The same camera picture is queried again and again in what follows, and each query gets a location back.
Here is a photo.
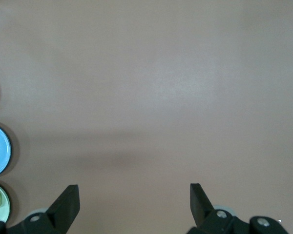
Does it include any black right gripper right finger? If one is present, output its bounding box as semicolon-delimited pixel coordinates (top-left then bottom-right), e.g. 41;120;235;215
187;183;290;234

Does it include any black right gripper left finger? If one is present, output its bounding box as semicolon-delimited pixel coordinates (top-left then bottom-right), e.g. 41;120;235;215
4;184;80;234

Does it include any green plate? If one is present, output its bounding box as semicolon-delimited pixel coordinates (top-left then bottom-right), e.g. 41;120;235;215
0;180;11;224

